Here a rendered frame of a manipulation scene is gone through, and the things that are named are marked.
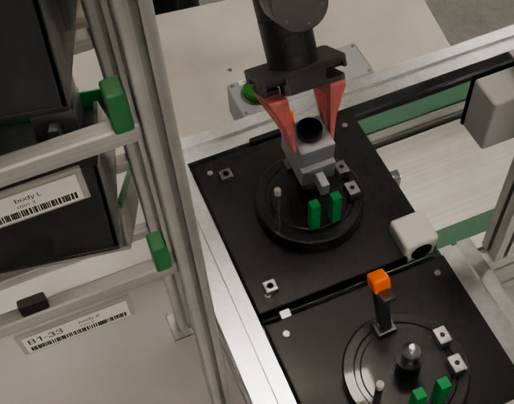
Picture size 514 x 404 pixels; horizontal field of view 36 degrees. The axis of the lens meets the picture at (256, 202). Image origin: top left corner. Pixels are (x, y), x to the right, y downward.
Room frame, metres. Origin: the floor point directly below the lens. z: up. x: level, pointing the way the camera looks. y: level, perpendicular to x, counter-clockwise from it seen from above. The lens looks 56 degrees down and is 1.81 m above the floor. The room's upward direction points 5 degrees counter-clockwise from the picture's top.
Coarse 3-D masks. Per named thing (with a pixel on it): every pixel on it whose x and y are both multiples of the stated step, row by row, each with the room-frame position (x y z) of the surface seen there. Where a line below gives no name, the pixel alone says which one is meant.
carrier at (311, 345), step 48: (432, 288) 0.43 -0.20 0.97; (288, 336) 0.38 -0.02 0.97; (336, 336) 0.38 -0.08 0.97; (384, 336) 0.36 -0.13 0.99; (432, 336) 0.36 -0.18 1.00; (480, 336) 0.37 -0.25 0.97; (336, 384) 0.32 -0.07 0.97; (384, 384) 0.31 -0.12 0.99; (432, 384) 0.31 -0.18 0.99; (480, 384) 0.31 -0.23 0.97
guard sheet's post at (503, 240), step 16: (512, 160) 0.49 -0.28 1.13; (512, 176) 0.49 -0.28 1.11; (512, 192) 0.49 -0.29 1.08; (496, 208) 0.49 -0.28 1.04; (512, 208) 0.47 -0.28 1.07; (496, 224) 0.48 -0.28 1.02; (512, 224) 0.47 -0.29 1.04; (496, 240) 0.47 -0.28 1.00; (512, 240) 0.47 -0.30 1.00; (496, 256) 0.47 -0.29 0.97
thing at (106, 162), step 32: (96, 96) 0.57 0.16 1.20; (0, 128) 0.54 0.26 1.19; (32, 128) 0.53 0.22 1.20; (96, 160) 0.35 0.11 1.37; (96, 192) 0.34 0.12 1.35; (32, 224) 0.32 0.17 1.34; (64, 224) 0.32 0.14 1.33; (96, 224) 0.32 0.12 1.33; (0, 256) 0.31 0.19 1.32; (32, 256) 0.31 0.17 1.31; (64, 256) 0.31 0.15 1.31
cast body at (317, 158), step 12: (300, 120) 0.58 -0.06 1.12; (312, 120) 0.58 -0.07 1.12; (300, 132) 0.56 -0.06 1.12; (312, 132) 0.56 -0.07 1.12; (324, 132) 0.57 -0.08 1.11; (300, 144) 0.55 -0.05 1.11; (312, 144) 0.55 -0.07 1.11; (324, 144) 0.55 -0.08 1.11; (288, 156) 0.58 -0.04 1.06; (300, 156) 0.54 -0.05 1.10; (312, 156) 0.54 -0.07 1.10; (324, 156) 0.55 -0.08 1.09; (300, 168) 0.54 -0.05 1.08; (312, 168) 0.54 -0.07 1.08; (324, 168) 0.55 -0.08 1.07; (300, 180) 0.54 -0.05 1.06; (312, 180) 0.54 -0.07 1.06; (324, 180) 0.53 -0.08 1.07; (324, 192) 0.53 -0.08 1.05
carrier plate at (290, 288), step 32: (352, 128) 0.69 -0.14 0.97; (224, 160) 0.65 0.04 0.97; (256, 160) 0.64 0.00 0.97; (352, 160) 0.63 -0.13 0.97; (224, 192) 0.60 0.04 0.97; (384, 192) 0.58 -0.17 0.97; (224, 224) 0.55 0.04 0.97; (256, 224) 0.54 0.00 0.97; (384, 224) 0.53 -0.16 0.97; (256, 256) 0.50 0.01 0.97; (288, 256) 0.49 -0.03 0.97; (320, 256) 0.49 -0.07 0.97; (352, 256) 0.48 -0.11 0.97; (384, 256) 0.48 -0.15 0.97; (256, 288) 0.45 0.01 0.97; (288, 288) 0.45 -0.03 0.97; (320, 288) 0.44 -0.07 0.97
